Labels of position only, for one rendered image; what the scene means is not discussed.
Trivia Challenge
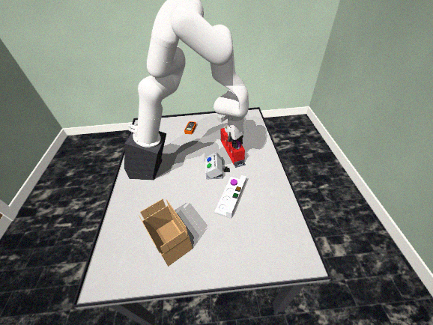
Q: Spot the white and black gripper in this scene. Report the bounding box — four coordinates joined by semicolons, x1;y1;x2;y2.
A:
227;117;246;149

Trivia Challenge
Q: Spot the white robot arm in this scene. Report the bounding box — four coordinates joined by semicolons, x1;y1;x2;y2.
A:
128;0;249;148

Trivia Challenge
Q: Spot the orange digital multimeter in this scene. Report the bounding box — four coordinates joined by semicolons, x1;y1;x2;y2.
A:
184;121;196;134

